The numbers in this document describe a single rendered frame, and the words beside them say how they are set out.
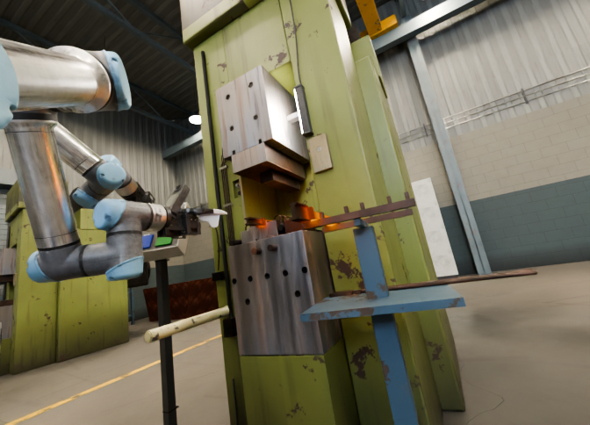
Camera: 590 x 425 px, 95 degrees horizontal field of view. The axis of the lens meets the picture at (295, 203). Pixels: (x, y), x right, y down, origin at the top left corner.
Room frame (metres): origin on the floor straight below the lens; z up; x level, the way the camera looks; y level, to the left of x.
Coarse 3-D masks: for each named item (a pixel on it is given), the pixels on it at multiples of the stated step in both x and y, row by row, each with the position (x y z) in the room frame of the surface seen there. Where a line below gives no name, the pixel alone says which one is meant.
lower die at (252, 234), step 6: (270, 222) 1.17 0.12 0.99; (276, 222) 1.16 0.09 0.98; (252, 228) 1.22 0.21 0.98; (258, 228) 1.20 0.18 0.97; (264, 228) 1.19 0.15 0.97; (270, 228) 1.17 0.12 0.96; (276, 228) 1.16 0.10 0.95; (246, 234) 1.23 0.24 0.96; (252, 234) 1.22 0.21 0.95; (258, 234) 1.20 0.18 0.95; (264, 234) 1.19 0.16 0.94; (270, 234) 1.18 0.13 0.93; (246, 240) 1.24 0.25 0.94; (252, 240) 1.22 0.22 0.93; (258, 240) 1.21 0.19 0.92
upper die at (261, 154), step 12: (264, 144) 1.16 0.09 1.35; (240, 156) 1.22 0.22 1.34; (252, 156) 1.19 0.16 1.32; (264, 156) 1.16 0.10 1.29; (276, 156) 1.25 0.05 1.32; (288, 156) 1.37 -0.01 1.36; (240, 168) 1.23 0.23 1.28; (252, 168) 1.22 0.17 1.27; (264, 168) 1.25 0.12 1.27; (276, 168) 1.27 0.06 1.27; (288, 168) 1.35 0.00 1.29; (300, 168) 1.49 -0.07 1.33; (300, 180) 1.54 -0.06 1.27
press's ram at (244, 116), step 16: (240, 80) 1.20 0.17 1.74; (256, 80) 1.16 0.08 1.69; (272, 80) 1.23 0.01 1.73; (224, 96) 1.25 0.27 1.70; (240, 96) 1.20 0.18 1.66; (256, 96) 1.16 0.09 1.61; (272, 96) 1.20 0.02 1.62; (288, 96) 1.38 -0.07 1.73; (224, 112) 1.25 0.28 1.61; (240, 112) 1.21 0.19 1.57; (256, 112) 1.17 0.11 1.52; (272, 112) 1.17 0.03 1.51; (288, 112) 1.34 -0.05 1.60; (224, 128) 1.26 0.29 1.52; (240, 128) 1.21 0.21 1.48; (256, 128) 1.17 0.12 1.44; (272, 128) 1.15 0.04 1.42; (288, 128) 1.31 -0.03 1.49; (224, 144) 1.26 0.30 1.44; (240, 144) 1.22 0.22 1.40; (256, 144) 1.18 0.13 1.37; (272, 144) 1.20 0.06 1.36; (288, 144) 1.28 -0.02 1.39; (304, 144) 1.47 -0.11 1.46; (304, 160) 1.47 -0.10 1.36
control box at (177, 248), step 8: (144, 232) 1.28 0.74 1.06; (152, 232) 1.28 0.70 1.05; (176, 240) 1.24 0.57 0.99; (184, 240) 1.30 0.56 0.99; (152, 248) 1.23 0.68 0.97; (160, 248) 1.22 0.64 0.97; (168, 248) 1.22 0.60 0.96; (176, 248) 1.23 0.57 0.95; (184, 248) 1.29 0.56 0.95; (144, 256) 1.25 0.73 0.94; (152, 256) 1.26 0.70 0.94; (160, 256) 1.27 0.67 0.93; (168, 256) 1.28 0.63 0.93
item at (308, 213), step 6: (288, 204) 0.66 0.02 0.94; (294, 204) 0.65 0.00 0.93; (300, 204) 0.67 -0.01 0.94; (294, 210) 0.65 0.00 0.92; (300, 210) 0.69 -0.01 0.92; (306, 210) 0.73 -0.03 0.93; (312, 210) 0.72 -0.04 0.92; (294, 216) 0.66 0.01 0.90; (300, 216) 0.68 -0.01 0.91; (306, 216) 0.72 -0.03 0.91; (312, 216) 0.72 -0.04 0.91; (318, 216) 0.79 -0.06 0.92; (300, 222) 0.72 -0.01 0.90
